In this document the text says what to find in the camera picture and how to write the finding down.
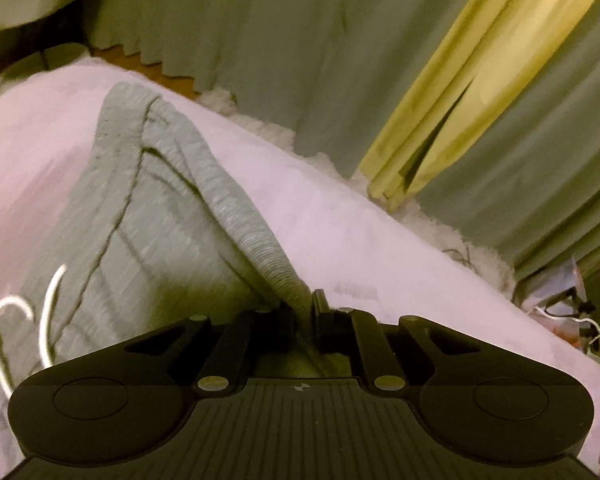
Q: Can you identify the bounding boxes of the pink bed sheet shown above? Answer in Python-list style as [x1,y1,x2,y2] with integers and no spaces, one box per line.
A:
[0,61,600,471]

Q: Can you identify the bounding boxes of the white pants drawstring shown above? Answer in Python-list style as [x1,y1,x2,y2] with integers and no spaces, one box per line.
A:
[0,264,67,400]

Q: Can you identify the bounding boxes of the grey-green curtain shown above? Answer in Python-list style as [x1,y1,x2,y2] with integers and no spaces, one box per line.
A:
[87,0,600,278]

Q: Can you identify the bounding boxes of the grey sweatpants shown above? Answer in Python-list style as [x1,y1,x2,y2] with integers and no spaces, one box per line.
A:
[0,81,313,411]

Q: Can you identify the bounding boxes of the yellow curtain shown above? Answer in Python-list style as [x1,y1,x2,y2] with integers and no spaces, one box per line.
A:
[358,0,595,210]

